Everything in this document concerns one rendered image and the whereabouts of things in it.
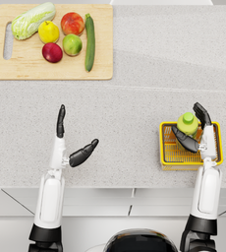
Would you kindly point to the green tea bottle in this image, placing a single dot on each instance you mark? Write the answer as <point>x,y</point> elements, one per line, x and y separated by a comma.
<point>187,124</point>

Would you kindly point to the yellow slatted basket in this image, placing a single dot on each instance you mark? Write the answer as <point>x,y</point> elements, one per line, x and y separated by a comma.
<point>170,154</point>

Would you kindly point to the wooden cutting board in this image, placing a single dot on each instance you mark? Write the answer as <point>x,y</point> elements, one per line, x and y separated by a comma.
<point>29,69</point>

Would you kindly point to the dark red apple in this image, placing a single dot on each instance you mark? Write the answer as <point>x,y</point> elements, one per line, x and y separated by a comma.
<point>52,52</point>

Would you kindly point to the green apple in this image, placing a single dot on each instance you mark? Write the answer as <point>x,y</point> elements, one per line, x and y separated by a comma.
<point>72,44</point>

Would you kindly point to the green cucumber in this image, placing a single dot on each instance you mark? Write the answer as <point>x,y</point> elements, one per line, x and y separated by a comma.
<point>90,42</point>

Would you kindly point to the dark round robot body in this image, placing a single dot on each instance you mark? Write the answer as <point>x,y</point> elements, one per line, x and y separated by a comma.
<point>140,241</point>

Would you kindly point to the napa cabbage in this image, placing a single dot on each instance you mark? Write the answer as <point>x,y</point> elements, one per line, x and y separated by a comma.
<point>29,21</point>

